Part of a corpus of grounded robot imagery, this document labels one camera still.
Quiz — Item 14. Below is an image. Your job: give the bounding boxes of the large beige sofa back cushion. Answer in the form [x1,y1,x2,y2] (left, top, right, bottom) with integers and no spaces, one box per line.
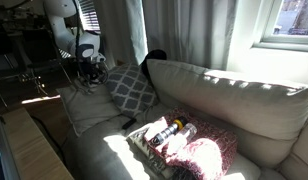
[146,58,308,142]

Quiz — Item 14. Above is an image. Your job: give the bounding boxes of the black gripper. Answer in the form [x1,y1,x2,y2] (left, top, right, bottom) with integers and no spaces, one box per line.
[80,58,107,85]

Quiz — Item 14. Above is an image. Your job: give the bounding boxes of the red white patterned blanket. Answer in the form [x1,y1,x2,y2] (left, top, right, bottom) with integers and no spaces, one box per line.
[143,106,239,180]

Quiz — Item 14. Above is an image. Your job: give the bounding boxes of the white window blinds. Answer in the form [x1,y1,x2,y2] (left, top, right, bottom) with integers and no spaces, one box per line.
[76,0,102,35]

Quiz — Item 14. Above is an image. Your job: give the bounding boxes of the grey white lattice cushion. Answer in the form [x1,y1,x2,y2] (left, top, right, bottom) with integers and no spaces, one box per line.
[104,62,159,119]

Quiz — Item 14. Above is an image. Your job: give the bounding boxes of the clear plastic water bottle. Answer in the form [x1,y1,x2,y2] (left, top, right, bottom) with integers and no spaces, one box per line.
[166,122,198,152]

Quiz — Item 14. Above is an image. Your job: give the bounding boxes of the black round cushion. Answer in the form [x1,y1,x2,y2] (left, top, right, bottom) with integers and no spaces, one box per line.
[140,48,169,80]

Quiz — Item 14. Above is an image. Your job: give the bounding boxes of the beige throw pillow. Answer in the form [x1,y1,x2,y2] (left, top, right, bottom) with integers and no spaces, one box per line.
[56,79,122,137]

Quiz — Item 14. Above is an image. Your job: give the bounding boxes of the black remote control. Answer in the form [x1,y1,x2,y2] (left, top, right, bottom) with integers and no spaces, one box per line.
[121,116,138,131]

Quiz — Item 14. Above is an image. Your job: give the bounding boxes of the white window frame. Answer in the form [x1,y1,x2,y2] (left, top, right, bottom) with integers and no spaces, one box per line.
[253,0,308,54]

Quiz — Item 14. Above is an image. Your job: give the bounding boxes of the light grey curtain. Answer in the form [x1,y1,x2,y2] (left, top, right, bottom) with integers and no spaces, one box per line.
[93,0,239,72]

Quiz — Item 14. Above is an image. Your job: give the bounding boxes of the light wooden table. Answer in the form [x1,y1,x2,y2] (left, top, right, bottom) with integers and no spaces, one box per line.
[0,106,76,180]

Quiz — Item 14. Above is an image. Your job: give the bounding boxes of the beige fabric sofa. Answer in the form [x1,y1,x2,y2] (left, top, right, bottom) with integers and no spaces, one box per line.
[56,59,308,180]

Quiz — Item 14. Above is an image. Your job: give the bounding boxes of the dark metal frame rack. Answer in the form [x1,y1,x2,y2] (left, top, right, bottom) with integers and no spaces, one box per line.
[0,9,73,109]

